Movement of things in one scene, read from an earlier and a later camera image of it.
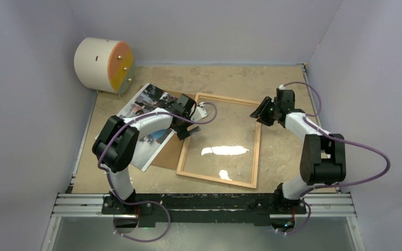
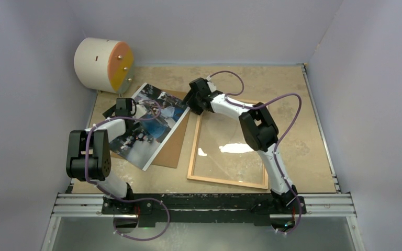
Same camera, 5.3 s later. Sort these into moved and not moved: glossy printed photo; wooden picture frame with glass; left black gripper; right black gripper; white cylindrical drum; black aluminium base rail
Moved: right black gripper; wooden picture frame with glass; left black gripper
Not moved: white cylindrical drum; black aluminium base rail; glossy printed photo
